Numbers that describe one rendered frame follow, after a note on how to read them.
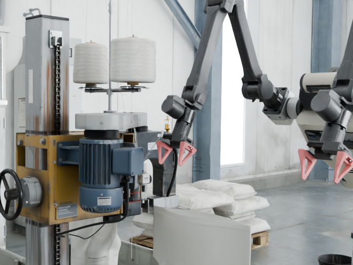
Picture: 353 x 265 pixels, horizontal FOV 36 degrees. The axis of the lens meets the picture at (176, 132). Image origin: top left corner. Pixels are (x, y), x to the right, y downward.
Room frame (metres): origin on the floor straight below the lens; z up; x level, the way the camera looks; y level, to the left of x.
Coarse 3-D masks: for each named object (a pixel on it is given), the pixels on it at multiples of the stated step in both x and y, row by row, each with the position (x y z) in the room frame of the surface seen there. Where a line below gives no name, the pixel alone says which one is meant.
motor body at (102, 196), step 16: (80, 144) 1.84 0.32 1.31; (96, 144) 1.81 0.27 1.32; (112, 144) 1.82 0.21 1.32; (80, 160) 1.84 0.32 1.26; (96, 160) 1.81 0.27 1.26; (80, 176) 1.84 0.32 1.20; (96, 176) 1.79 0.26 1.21; (112, 176) 1.82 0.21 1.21; (80, 192) 1.83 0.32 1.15; (96, 192) 1.79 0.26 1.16; (112, 192) 1.81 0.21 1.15; (96, 208) 1.80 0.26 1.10; (112, 208) 1.82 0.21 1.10
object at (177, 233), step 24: (168, 216) 2.05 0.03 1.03; (192, 216) 2.05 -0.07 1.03; (216, 216) 1.97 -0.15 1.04; (168, 240) 2.05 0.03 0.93; (192, 240) 1.92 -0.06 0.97; (216, 240) 1.87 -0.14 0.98; (240, 240) 1.82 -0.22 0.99; (168, 264) 2.05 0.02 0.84; (192, 264) 1.92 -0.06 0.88; (216, 264) 1.87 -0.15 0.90; (240, 264) 1.82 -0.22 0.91
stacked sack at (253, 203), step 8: (240, 200) 5.40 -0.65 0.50; (248, 200) 5.42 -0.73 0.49; (256, 200) 5.48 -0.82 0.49; (264, 200) 5.56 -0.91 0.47; (216, 208) 5.31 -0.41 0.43; (224, 208) 5.25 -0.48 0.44; (232, 208) 5.20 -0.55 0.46; (240, 208) 5.24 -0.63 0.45; (248, 208) 5.34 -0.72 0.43; (256, 208) 5.44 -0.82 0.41
